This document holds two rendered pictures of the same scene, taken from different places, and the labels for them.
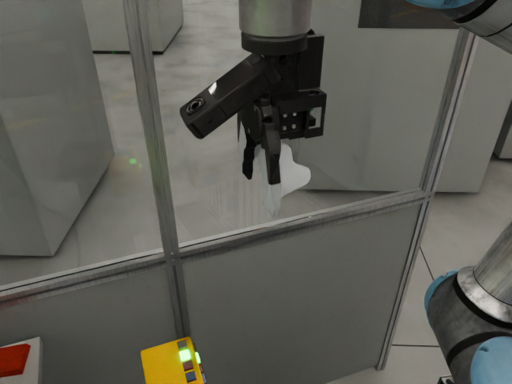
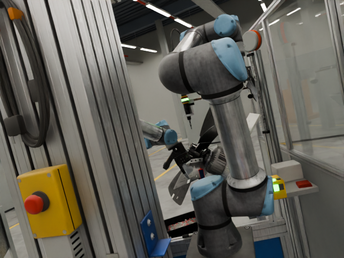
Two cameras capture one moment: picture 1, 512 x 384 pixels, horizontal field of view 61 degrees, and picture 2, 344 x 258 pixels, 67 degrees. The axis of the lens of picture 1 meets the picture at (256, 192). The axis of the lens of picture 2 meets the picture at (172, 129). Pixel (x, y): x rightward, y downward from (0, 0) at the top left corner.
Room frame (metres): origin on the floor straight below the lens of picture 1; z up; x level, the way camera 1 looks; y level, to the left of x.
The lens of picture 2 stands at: (0.63, -1.16, 1.53)
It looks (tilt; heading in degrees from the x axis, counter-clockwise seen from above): 5 degrees down; 115
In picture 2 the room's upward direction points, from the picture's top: 13 degrees counter-clockwise
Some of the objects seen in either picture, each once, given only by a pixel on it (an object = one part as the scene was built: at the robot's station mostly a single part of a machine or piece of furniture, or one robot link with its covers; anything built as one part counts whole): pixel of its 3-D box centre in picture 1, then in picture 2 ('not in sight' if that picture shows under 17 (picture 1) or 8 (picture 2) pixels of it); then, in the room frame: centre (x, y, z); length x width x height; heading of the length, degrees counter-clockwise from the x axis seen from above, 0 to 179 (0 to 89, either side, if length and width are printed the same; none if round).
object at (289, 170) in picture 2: not in sight; (285, 170); (0.53, 0.77, 0.91); 0.17 x 0.16 x 0.11; 21
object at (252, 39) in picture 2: not in sight; (251, 41); (0.46, 0.98, 1.88); 0.17 x 0.15 x 0.16; 111
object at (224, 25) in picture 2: not in sight; (221, 28); (0.45, -0.12, 1.78); 0.11 x 0.11 x 0.08; 0
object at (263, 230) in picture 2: not in sight; (197, 242); (0.09, 0.01, 0.82); 0.90 x 0.04 x 0.08; 21
